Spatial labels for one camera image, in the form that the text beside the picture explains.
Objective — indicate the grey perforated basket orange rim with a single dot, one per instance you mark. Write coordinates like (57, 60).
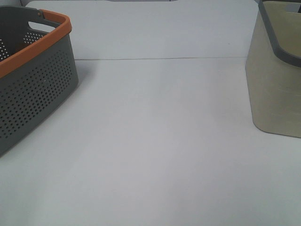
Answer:
(37, 69)

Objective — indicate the beige bin grey rim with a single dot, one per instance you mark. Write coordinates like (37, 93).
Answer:
(273, 68)

